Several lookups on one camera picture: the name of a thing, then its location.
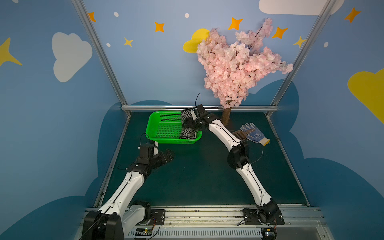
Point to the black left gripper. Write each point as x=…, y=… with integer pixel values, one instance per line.
x=163, y=157

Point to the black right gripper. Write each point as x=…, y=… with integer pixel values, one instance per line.
x=190, y=120

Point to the black white knitted scarf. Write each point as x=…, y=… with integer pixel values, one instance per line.
x=187, y=133

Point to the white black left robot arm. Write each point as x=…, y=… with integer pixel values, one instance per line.
x=116, y=217

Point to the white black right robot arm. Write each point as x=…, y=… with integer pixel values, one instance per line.
x=238, y=159

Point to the green plastic basket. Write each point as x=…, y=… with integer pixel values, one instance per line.
x=166, y=127

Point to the brown plastic slotted scoop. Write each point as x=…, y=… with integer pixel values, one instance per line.
x=242, y=136

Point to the blue dotted work glove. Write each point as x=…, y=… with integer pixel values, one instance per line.
x=254, y=134

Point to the pink cherry blossom tree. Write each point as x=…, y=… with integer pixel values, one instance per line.
x=232, y=70

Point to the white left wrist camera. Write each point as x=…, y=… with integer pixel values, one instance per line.
x=156, y=150

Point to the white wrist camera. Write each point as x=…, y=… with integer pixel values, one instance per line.
x=193, y=114
x=156, y=150

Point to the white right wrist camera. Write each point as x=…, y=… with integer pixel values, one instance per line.
x=193, y=114

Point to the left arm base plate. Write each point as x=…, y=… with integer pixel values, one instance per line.
x=157, y=218

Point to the aluminium frame rail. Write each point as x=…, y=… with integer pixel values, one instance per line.
x=186, y=66

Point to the aluminium front rail track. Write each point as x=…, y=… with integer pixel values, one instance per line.
x=226, y=222

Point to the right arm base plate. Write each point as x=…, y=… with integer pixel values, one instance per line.
x=259, y=217

